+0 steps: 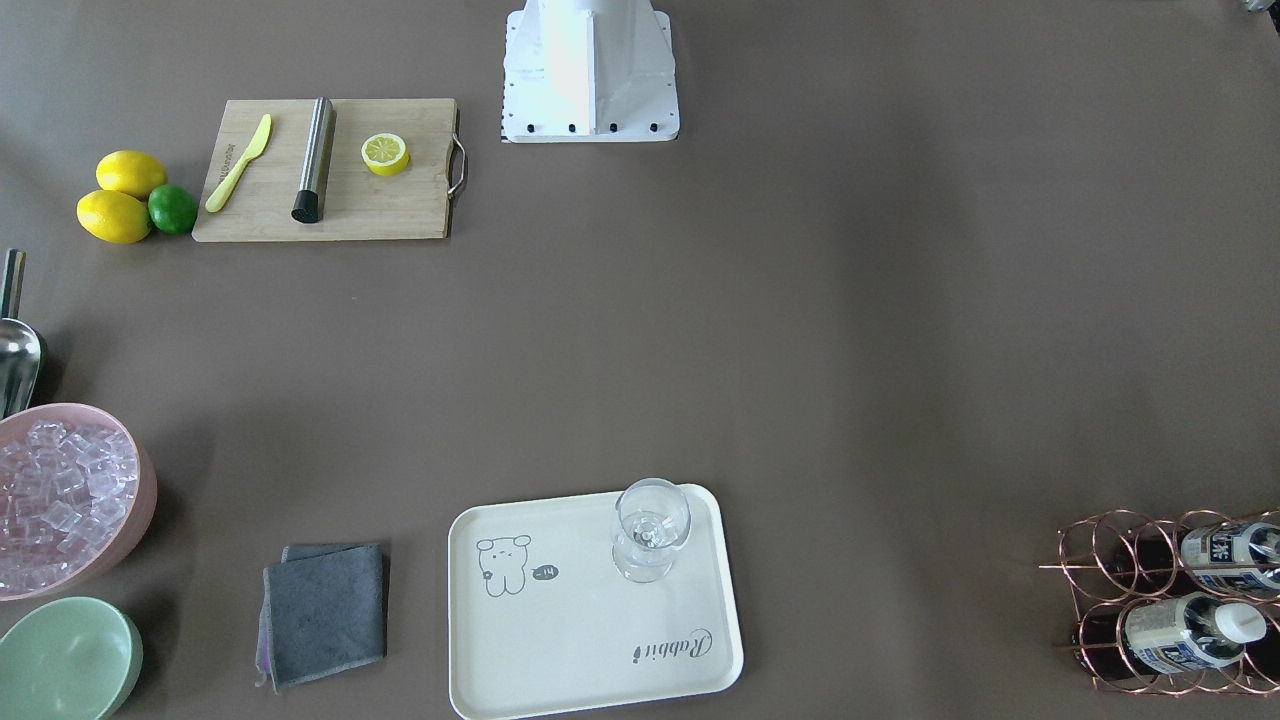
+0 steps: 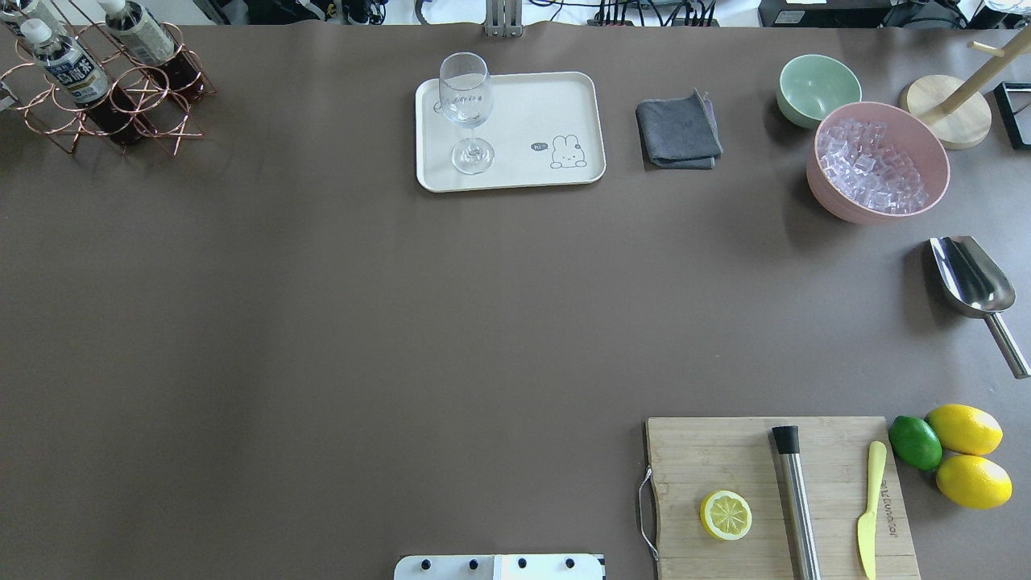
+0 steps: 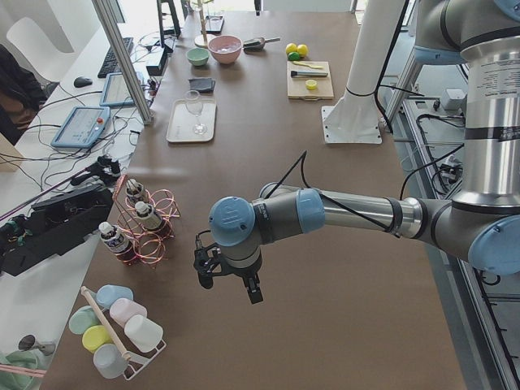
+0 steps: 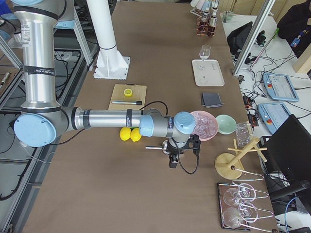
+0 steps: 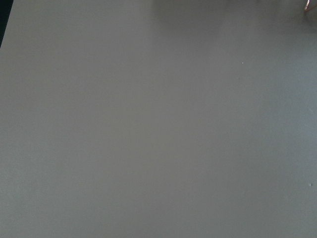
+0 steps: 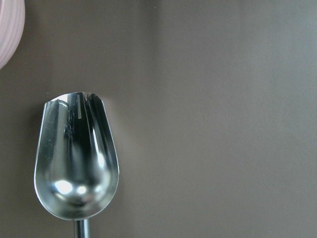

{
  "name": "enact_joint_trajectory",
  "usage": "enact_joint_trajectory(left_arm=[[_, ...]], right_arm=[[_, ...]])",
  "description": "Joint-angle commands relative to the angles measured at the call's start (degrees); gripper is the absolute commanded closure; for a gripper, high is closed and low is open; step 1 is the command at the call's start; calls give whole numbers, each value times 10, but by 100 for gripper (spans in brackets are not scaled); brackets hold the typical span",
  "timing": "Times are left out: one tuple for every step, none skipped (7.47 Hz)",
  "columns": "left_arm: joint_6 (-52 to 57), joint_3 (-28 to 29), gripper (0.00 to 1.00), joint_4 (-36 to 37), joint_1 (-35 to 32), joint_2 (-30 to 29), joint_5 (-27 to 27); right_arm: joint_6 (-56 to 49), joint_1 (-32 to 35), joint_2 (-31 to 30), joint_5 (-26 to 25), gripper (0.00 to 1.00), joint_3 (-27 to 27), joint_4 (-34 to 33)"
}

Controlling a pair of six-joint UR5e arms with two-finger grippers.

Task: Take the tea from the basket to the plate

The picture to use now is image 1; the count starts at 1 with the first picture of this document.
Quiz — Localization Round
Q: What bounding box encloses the copper wire bottle basket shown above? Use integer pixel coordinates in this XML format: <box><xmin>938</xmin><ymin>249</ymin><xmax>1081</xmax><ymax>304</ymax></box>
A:
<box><xmin>1048</xmin><ymin>509</ymin><xmax>1277</xmax><ymax>698</ymax></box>

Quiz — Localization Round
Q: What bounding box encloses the tea bottle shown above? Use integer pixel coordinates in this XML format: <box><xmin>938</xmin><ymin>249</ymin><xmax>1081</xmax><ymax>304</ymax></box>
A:
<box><xmin>1070</xmin><ymin>592</ymin><xmax>1270</xmax><ymax>683</ymax></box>
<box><xmin>1108</xmin><ymin>521</ymin><xmax>1277</xmax><ymax>600</ymax></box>

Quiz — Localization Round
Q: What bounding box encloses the clear wine glass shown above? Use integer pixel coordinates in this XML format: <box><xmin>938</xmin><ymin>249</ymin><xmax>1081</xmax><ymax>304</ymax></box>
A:
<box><xmin>612</xmin><ymin>477</ymin><xmax>692</xmax><ymax>584</ymax></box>

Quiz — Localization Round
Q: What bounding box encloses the cream rabbit tray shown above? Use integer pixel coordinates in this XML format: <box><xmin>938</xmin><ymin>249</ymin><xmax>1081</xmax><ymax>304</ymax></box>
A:
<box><xmin>448</xmin><ymin>483</ymin><xmax>745</xmax><ymax>719</ymax></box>

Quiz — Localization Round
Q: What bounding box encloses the half lemon slice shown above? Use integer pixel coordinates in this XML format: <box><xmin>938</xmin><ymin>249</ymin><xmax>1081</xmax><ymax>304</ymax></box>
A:
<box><xmin>360</xmin><ymin>132</ymin><xmax>411</xmax><ymax>177</ymax></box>

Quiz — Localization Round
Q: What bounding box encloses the bamboo cutting board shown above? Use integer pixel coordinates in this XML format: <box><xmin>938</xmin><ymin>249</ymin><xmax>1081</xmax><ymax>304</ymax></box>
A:
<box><xmin>192</xmin><ymin>97</ymin><xmax>460</xmax><ymax>243</ymax></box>

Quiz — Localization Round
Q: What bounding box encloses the steel muddler black tip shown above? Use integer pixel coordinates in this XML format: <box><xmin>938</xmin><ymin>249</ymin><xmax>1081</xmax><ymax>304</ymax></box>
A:
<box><xmin>291</xmin><ymin>97</ymin><xmax>337</xmax><ymax>224</ymax></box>

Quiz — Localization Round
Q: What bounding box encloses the grey folded cloth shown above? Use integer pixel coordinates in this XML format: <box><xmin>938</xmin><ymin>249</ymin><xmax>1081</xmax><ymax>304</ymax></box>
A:
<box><xmin>255</xmin><ymin>543</ymin><xmax>387</xmax><ymax>693</ymax></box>

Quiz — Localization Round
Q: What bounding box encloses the yellow plastic knife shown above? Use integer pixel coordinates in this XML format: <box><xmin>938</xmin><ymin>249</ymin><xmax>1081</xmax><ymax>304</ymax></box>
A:
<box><xmin>204</xmin><ymin>114</ymin><xmax>273</xmax><ymax>213</ymax></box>

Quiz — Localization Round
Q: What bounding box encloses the green lime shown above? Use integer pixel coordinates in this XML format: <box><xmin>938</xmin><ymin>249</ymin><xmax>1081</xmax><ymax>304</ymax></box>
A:
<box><xmin>146</xmin><ymin>184</ymin><xmax>198</xmax><ymax>234</ymax></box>

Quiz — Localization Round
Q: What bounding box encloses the upper yellow lemon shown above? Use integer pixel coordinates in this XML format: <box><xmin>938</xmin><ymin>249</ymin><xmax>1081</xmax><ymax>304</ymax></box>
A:
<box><xmin>95</xmin><ymin>149</ymin><xmax>168</xmax><ymax>201</ymax></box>

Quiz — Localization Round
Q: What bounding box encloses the yellow lemon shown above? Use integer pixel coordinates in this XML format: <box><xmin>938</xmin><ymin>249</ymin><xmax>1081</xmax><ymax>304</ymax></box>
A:
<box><xmin>76</xmin><ymin>190</ymin><xmax>152</xmax><ymax>243</ymax></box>
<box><xmin>95</xmin><ymin>149</ymin><xmax>168</xmax><ymax>201</ymax></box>

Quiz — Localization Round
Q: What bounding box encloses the lower yellow lemon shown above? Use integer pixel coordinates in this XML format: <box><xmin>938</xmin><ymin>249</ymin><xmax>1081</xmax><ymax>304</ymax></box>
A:
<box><xmin>76</xmin><ymin>190</ymin><xmax>152</xmax><ymax>243</ymax></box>

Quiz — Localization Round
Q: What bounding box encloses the pink bowl of ice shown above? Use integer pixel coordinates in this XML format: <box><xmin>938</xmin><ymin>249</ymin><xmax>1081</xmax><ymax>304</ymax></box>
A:
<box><xmin>1</xmin><ymin>404</ymin><xmax>157</xmax><ymax>601</ymax></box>

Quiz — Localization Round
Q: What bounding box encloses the steel ice scoop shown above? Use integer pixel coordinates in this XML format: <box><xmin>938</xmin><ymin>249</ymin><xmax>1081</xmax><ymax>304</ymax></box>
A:
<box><xmin>1</xmin><ymin>249</ymin><xmax>45</xmax><ymax>419</ymax></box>

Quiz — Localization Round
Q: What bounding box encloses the green empty bowl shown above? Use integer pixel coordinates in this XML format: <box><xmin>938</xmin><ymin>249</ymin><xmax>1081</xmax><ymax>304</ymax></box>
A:
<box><xmin>1</xmin><ymin>596</ymin><xmax>143</xmax><ymax>719</ymax></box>

